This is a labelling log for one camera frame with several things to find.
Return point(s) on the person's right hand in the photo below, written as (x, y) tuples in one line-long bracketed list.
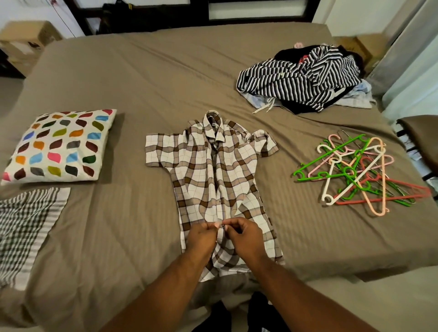
[(248, 238)]

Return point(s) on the person's left hand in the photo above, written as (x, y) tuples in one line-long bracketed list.
[(202, 238)]

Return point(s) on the brown white plaid shirt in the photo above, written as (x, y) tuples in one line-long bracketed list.
[(212, 171)]

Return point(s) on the pile of coloured plastic hangers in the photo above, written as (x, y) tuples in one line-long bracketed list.
[(356, 171)]

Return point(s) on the black white striped garment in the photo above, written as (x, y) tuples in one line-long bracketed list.
[(287, 79)]

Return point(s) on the light blue garment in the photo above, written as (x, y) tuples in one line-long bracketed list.
[(359, 96)]

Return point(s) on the person's right forearm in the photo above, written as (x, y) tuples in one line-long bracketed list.
[(308, 297)]

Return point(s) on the person's left forearm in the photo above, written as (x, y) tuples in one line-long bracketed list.
[(161, 297)]

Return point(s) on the person's black trousers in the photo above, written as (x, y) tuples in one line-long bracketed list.
[(267, 314)]

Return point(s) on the bed with taupe sheet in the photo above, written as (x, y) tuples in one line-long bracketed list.
[(150, 75)]

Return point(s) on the cardboard boxes left of bed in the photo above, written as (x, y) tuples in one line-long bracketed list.
[(27, 37)]

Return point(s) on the colourful leaf print pillow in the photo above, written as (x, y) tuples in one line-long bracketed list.
[(61, 143)]

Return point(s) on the grey checked towel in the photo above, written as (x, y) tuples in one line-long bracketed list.
[(27, 229)]

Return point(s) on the brown chair with black legs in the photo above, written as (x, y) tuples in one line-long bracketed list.
[(421, 137)]

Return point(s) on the cardboard box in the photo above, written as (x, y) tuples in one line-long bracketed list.
[(373, 46), (342, 42)]

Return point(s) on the black bag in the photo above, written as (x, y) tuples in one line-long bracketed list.
[(140, 17)]

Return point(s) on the black slatted headboard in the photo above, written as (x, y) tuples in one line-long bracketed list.
[(198, 7)]

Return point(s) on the sheer white curtain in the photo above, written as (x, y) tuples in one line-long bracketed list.
[(410, 55)]

